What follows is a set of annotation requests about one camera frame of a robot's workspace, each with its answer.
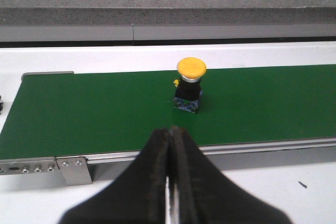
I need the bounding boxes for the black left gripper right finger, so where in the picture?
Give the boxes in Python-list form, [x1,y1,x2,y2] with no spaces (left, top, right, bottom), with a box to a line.
[169,126,291,223]

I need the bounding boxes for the steel left support bracket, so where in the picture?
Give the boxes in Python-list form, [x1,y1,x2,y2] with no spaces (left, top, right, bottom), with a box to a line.
[56,157,92,186]

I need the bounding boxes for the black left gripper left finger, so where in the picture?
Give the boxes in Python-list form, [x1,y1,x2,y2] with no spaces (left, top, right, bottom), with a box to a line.
[60,129,170,223]

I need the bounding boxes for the small black screw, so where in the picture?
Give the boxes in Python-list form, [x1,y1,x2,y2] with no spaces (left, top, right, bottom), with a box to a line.
[298,181,308,189]

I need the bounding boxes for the yellow mushroom push button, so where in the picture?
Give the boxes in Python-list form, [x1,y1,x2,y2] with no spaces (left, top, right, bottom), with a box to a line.
[173,57,207,113]

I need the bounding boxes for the aluminium conveyor frame rail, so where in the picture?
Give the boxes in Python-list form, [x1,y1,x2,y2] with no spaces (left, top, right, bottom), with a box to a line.
[0,70,336,176]

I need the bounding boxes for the green conveyor belt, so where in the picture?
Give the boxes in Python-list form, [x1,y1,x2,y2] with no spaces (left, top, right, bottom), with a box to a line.
[0,63,336,161]

